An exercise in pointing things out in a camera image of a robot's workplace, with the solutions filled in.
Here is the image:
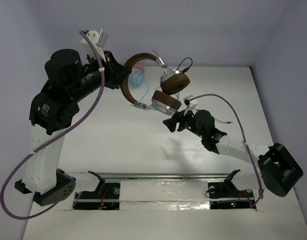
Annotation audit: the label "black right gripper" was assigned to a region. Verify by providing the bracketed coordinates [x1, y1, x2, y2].
[163, 106, 205, 139]

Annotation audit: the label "brown silver headphones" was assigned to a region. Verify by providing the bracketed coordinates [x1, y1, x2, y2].
[120, 52, 192, 116]

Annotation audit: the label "thin black headphone cable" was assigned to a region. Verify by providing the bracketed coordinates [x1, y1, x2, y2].
[143, 57, 233, 125]

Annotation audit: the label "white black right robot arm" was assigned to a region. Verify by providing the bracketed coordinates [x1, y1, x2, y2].
[163, 110, 304, 197]

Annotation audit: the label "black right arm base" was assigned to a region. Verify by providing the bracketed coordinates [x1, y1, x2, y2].
[204, 169, 257, 210]

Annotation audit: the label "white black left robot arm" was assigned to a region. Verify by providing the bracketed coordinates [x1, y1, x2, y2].
[14, 49, 103, 207]

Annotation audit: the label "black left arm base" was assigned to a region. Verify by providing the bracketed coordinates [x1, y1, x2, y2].
[72, 171, 121, 211]

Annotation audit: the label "blue pink headphones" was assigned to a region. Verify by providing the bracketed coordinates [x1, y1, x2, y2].
[128, 63, 145, 87]

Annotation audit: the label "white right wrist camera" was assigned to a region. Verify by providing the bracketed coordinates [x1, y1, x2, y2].
[183, 95, 198, 116]

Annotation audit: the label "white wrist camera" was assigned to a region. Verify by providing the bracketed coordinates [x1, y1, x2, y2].
[80, 28, 109, 56]
[183, 95, 198, 116]

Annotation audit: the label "thin blue headphone cable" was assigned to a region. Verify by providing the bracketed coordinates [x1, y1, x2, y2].
[140, 82, 182, 106]

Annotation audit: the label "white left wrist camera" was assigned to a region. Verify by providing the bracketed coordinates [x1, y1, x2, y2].
[80, 28, 109, 56]

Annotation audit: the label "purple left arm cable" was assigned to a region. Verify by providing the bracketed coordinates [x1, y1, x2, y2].
[0, 30, 106, 221]

